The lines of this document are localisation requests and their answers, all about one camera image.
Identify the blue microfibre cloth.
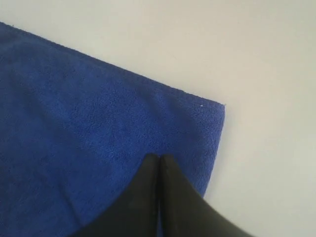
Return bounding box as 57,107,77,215
0,24,225,237

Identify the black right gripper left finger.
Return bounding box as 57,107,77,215
72,154,160,237

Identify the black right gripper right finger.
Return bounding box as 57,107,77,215
159,155,250,237

